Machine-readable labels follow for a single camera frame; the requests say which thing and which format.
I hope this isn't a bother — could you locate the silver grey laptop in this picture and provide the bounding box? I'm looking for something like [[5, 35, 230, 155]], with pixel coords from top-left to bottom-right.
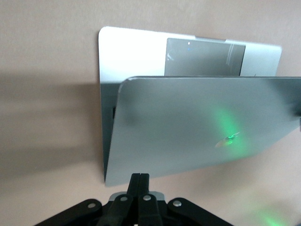
[[97, 26, 301, 188]]

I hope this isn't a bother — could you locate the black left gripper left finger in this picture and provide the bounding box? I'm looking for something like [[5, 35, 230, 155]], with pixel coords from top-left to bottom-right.
[[100, 173, 141, 226]]

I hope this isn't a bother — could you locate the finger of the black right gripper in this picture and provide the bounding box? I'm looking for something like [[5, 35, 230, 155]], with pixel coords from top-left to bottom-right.
[[291, 102, 301, 131]]

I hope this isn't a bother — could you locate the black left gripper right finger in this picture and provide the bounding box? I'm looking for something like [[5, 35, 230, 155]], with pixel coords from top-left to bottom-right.
[[137, 173, 163, 226]]

